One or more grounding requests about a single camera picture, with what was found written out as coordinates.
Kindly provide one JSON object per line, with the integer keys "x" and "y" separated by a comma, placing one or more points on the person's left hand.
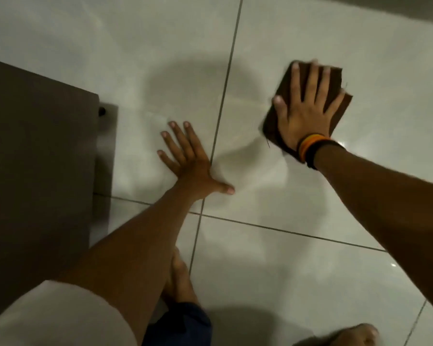
{"x": 195, "y": 172}

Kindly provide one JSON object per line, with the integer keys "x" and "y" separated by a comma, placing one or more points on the person's right hand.
{"x": 306, "y": 122}

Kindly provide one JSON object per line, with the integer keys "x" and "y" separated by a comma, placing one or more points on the person's right middle finger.
{"x": 312, "y": 82}

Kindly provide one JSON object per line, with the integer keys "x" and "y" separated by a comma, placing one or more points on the person's left little finger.
{"x": 167, "y": 161}

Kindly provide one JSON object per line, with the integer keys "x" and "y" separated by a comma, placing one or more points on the person's right thumb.
{"x": 282, "y": 117}

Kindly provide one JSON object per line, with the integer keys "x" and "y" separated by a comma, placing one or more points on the person's right little finger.
{"x": 336, "y": 104}

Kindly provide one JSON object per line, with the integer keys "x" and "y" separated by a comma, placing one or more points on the person's left thumb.
{"x": 223, "y": 187}

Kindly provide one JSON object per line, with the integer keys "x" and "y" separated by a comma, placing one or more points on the person's left middle finger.
{"x": 180, "y": 140}

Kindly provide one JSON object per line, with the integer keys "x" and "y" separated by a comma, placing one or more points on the brown cleaning cloth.
{"x": 274, "y": 126}

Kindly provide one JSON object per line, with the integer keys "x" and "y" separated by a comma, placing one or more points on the person's left forearm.
{"x": 140, "y": 245}

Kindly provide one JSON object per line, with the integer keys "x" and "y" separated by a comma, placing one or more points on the person's right forearm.
{"x": 389, "y": 208}

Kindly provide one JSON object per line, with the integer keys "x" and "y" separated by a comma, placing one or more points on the orange wristband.
{"x": 305, "y": 145}

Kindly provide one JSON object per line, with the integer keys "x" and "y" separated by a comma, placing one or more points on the black wristband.
{"x": 315, "y": 153}

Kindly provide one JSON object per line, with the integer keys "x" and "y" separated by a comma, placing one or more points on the black cabinet foot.
{"x": 101, "y": 111}

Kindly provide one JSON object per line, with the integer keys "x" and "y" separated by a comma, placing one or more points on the person's bare leg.
{"x": 180, "y": 277}

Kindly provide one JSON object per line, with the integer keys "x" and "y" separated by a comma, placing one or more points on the dark brown wooden cabinet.
{"x": 36, "y": 169}

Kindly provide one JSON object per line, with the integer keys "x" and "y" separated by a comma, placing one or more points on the blue shorts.
{"x": 180, "y": 326}

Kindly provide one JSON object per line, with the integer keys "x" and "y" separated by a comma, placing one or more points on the white shirt sleeve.
{"x": 54, "y": 317}

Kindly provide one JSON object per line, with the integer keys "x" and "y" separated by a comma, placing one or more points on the person's bare foot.
{"x": 353, "y": 336}

